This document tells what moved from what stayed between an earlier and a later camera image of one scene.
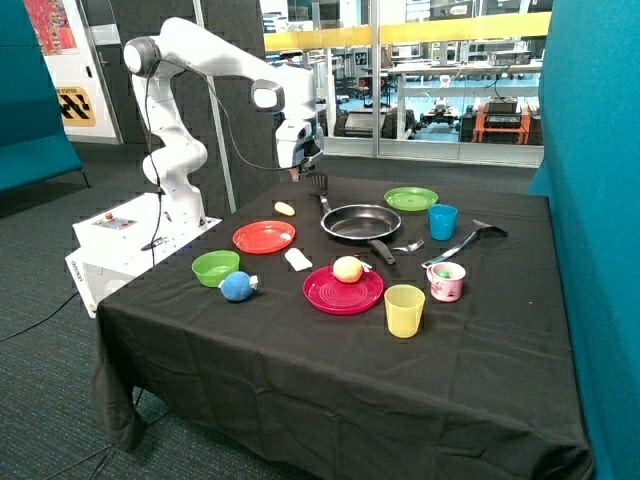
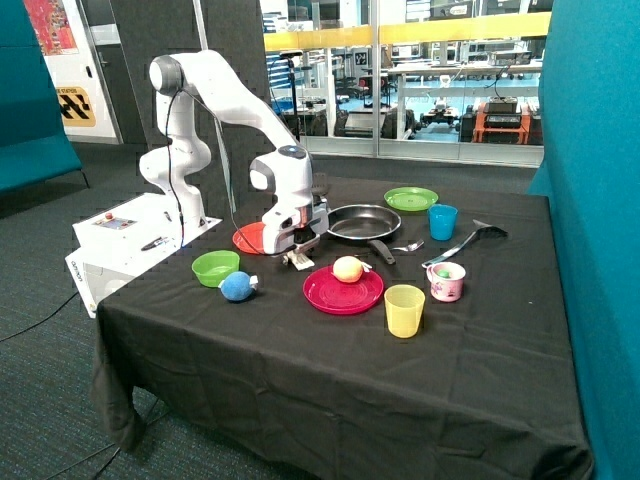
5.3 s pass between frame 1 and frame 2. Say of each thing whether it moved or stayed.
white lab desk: stayed
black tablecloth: stayed
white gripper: moved
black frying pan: stayed
